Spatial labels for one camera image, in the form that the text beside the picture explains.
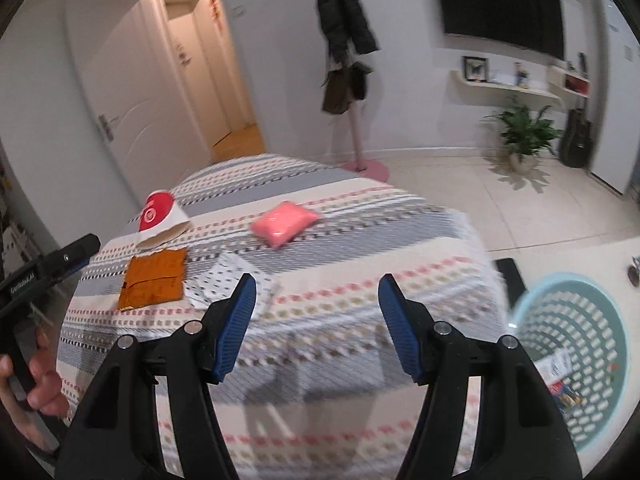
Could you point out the black flat device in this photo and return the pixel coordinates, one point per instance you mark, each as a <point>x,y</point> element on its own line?
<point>510,280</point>

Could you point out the black guitar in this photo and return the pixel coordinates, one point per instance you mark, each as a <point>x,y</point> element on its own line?
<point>576,140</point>

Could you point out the hallway door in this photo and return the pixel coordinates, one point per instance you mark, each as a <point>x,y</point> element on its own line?
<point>200,75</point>

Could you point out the dotted paper wrapper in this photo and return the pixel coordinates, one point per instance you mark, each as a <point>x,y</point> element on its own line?
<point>215,280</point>

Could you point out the light teal plastic basket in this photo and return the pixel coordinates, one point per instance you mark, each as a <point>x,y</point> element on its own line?
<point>590,310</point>

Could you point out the white shelf with red inside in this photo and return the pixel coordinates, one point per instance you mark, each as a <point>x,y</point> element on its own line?
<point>572,82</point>

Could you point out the dark hanging coat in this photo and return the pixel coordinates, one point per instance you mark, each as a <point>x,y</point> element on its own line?
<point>340,5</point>

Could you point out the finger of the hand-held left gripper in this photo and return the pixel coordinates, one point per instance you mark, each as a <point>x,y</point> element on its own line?
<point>70,257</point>

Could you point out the potted green plant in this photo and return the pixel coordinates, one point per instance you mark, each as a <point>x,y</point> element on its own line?
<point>525,132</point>

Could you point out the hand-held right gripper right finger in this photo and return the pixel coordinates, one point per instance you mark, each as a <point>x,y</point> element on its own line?
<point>402,330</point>

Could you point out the white standing air conditioner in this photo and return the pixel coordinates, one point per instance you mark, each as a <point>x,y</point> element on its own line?
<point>617,95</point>

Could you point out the curved white lower shelf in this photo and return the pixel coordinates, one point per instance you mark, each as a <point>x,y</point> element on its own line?
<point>500,87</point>

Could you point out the red and white paper cup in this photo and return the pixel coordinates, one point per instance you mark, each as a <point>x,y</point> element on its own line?
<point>155,210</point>

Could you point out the black wall television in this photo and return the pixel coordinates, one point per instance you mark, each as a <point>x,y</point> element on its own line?
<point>495,5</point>

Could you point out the framed butterfly picture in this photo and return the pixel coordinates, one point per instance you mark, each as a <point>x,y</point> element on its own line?
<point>475,69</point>

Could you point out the person's left hand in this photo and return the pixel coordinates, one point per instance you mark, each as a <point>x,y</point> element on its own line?
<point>45,390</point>

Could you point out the pink coat rack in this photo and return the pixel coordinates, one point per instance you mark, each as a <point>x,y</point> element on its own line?
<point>356,135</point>

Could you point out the black hanging bag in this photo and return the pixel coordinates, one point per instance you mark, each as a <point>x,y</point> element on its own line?
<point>361,80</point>

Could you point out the white room door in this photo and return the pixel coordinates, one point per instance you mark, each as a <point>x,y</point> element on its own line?
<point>130,105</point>

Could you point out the pink plastic packet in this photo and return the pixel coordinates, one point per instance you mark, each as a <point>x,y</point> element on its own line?
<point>282,222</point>

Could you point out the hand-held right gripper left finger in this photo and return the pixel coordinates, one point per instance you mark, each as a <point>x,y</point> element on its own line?
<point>232,330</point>

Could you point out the brown hanging bag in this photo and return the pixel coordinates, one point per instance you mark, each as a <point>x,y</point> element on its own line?
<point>336,92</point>

